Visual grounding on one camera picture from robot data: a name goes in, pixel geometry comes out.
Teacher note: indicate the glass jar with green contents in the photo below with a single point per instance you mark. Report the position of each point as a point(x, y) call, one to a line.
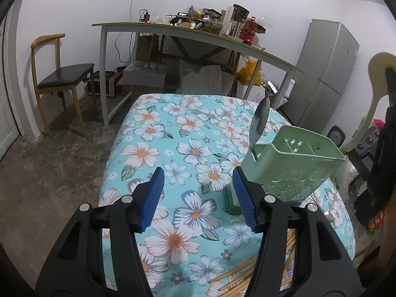
point(213, 26)

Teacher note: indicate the red oil bottle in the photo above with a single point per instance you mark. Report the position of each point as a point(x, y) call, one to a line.
point(249, 32)

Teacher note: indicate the dark brown packet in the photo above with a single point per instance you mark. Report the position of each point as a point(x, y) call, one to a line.
point(240, 10)

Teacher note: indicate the white woven sack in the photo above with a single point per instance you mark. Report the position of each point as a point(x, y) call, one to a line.
point(198, 77)

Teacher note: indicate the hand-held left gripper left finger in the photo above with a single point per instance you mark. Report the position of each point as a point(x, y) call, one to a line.
point(151, 201)

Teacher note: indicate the green plastic utensil holder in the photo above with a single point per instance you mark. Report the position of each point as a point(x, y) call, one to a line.
point(287, 173)

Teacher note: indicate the colourful snack bag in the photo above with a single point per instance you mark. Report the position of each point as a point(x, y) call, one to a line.
point(197, 14)

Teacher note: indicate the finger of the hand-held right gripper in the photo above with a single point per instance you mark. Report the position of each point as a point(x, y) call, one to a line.
point(391, 83)

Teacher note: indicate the pink plastic bag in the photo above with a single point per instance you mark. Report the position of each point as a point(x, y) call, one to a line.
point(378, 123)

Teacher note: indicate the silver refrigerator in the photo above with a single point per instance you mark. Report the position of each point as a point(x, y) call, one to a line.
point(324, 68)

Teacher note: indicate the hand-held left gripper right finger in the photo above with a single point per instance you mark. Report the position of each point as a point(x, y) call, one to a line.
point(244, 198)

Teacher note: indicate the wooden table frame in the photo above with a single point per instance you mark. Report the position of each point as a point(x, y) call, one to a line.
point(360, 255)

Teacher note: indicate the cardboard box under desk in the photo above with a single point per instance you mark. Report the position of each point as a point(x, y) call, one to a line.
point(144, 48)

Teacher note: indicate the white door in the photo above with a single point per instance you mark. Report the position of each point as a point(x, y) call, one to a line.
point(6, 123)

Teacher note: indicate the wooden chair with black seat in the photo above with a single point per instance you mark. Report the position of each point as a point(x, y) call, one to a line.
point(66, 72)

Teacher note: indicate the person's right forearm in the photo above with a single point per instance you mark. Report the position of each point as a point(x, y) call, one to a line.
point(388, 253)

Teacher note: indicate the red snack packet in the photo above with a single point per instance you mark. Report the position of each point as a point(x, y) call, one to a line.
point(376, 221)

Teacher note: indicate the long white-framed desk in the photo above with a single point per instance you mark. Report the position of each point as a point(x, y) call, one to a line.
point(173, 28)

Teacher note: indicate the blue floral tablecloth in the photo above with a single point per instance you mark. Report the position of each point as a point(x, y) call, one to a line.
point(185, 123)

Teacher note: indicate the grey storage crate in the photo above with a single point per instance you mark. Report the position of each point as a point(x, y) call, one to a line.
point(144, 77)

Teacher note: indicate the yellow plastic bag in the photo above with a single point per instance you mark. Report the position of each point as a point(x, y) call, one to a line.
point(249, 71)

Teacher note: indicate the metal spoon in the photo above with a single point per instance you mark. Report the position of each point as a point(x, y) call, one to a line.
point(259, 120)

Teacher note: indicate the brown metal-edged case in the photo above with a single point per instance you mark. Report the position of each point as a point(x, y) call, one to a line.
point(103, 83)

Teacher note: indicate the cream plastic spoon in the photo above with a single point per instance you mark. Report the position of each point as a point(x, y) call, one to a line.
point(376, 65)

